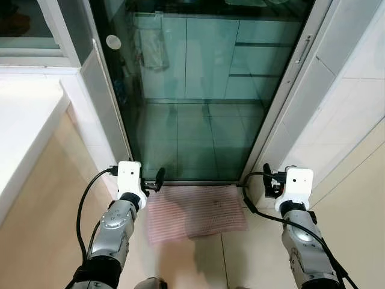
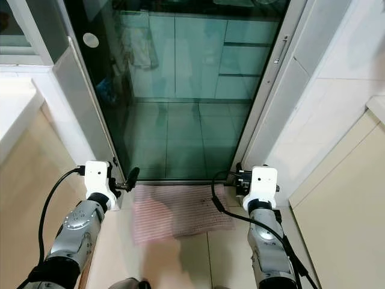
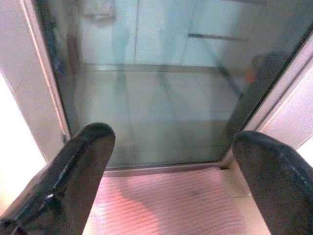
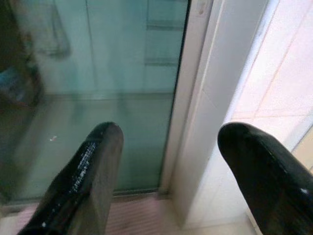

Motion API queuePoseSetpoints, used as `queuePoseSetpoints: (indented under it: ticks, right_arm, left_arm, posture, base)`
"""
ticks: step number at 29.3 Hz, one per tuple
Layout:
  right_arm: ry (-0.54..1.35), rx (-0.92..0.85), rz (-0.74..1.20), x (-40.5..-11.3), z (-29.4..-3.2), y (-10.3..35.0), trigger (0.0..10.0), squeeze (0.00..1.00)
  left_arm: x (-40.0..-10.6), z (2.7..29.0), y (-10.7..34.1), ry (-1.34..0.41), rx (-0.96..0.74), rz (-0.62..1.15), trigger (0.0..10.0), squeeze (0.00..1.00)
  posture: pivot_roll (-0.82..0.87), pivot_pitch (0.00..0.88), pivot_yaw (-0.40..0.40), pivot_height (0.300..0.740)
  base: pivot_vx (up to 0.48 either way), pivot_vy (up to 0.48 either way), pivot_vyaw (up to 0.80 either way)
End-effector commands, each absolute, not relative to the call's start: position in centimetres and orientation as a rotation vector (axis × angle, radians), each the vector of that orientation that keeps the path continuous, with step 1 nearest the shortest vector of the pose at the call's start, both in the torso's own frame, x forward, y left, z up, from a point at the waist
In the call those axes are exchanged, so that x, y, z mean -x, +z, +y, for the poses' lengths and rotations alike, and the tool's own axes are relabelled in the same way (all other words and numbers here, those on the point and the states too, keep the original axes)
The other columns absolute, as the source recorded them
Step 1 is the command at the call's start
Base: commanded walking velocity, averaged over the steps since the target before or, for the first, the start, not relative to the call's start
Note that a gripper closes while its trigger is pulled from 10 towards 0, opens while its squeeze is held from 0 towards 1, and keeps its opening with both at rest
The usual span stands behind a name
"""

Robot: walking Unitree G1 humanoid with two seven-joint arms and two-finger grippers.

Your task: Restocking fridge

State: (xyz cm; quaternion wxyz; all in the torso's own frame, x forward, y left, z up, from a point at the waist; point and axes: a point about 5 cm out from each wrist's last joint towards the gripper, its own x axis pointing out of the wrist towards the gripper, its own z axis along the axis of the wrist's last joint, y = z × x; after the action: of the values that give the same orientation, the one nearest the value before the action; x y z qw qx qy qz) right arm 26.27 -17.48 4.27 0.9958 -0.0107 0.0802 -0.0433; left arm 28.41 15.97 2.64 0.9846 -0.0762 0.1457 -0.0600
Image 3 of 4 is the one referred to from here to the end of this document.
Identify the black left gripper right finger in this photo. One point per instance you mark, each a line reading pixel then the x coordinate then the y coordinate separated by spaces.
pixel 276 186

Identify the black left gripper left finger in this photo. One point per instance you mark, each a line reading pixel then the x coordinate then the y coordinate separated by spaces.
pixel 61 186

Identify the ribbed fridge drawer cover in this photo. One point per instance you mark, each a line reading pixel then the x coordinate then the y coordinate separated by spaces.
pixel 171 203

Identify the grey fridge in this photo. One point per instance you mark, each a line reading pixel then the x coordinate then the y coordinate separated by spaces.
pixel 19 54

